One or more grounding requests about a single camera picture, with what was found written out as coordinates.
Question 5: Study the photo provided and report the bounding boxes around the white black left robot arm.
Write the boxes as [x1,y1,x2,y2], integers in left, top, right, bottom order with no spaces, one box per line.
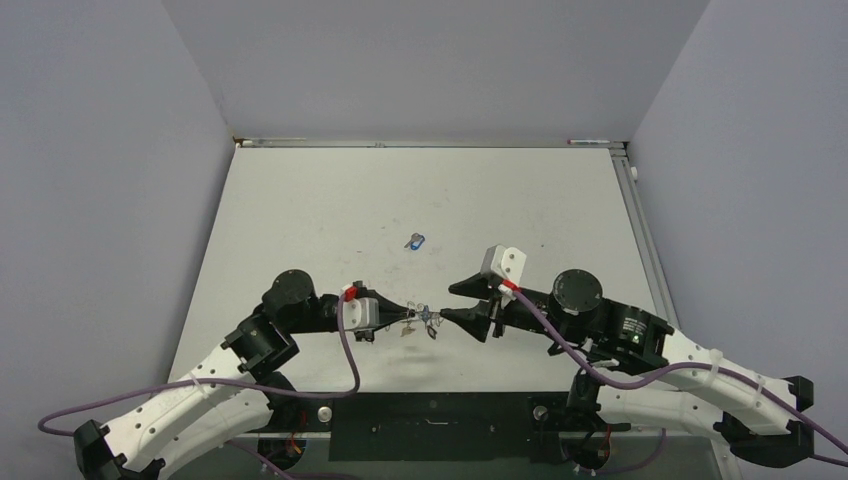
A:
[72,269,414,479]

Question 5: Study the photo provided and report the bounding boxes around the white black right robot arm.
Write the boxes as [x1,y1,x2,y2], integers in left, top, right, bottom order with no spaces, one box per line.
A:
[441,269,815,468]

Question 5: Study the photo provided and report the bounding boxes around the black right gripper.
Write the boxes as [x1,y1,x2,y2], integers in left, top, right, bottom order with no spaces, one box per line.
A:
[438,272,583,342]

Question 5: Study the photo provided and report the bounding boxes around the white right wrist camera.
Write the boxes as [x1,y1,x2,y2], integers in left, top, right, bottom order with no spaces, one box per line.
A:
[480,244,527,308]

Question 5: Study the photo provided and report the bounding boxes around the aluminium right side rail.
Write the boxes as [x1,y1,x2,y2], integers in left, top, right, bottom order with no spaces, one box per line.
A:
[610,146,694,379]

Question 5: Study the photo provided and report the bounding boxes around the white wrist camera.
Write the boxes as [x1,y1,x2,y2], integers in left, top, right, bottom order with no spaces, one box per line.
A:
[480,244,527,308]
[341,285,369,331]

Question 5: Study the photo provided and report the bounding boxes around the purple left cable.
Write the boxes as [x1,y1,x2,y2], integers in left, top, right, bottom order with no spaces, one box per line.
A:
[37,291,362,439]

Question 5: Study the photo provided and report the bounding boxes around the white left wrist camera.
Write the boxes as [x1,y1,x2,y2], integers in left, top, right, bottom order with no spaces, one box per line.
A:
[341,285,369,331]

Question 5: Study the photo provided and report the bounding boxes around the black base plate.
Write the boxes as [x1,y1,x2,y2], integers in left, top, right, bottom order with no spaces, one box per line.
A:
[262,392,629,464]

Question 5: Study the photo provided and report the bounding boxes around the aluminium back rail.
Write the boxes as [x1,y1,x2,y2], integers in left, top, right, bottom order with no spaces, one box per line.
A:
[234,138,626,150]

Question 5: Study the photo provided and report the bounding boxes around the aluminium rail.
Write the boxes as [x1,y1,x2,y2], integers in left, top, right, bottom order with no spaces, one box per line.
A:
[610,146,694,379]
[234,138,626,150]

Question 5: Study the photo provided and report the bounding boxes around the blue key tag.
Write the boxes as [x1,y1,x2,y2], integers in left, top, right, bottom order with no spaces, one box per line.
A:
[408,234,426,251]

